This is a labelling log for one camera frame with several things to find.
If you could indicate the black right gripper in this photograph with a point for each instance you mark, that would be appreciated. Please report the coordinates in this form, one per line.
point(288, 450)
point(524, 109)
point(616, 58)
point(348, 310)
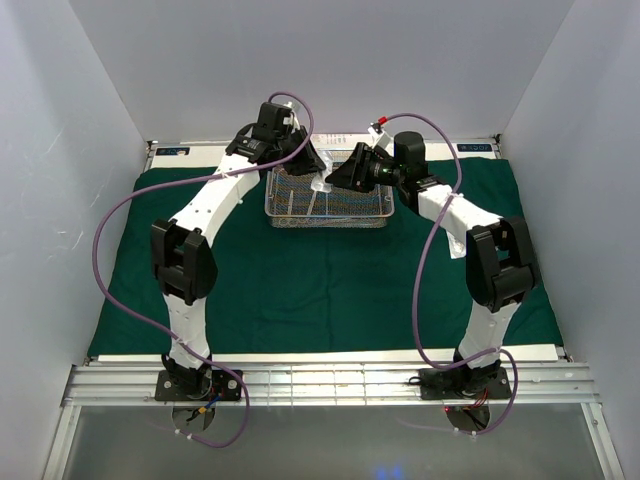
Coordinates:
point(353, 173)

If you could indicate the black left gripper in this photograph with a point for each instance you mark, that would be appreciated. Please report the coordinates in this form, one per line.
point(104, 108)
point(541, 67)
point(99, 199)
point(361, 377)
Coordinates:
point(310, 162)

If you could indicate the clear pouch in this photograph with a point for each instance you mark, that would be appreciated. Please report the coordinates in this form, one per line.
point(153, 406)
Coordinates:
point(319, 185)
point(457, 248)

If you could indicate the metal wire mesh tray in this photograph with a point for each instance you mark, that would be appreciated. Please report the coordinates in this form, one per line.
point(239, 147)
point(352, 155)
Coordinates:
point(289, 196)

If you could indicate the silver surgical scissors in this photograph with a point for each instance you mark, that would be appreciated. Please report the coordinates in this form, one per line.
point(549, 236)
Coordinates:
point(311, 204)

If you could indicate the dark green surgical drape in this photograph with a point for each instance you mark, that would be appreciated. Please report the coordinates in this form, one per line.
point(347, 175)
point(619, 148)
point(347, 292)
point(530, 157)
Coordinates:
point(312, 290)

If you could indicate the silver tweezers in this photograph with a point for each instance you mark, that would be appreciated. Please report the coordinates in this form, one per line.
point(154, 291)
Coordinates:
point(312, 222)

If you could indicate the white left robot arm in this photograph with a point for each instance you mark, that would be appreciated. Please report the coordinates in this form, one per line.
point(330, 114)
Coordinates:
point(181, 247)

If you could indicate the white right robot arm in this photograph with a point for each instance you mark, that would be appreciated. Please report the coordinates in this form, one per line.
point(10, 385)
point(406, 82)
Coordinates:
point(501, 267)

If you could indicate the white paper sheet at back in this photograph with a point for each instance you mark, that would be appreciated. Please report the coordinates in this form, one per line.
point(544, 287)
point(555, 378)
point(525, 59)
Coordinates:
point(339, 141)

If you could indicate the blue label right corner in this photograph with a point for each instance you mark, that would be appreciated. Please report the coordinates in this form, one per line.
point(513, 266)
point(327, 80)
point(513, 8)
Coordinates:
point(474, 147)

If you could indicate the blue label corner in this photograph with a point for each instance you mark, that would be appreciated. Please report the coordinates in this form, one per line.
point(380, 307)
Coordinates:
point(474, 147)
point(172, 151)

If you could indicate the blue label left corner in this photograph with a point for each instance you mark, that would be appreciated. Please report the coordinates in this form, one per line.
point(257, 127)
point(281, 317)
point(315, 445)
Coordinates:
point(172, 151)

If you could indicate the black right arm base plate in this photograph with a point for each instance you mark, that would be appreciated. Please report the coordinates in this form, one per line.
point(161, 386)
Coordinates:
point(462, 383)

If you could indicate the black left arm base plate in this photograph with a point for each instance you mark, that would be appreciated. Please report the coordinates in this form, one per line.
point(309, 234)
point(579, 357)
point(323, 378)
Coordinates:
point(204, 386)

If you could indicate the aluminium front frame rail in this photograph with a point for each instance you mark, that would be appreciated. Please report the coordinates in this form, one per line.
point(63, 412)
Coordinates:
point(323, 385)

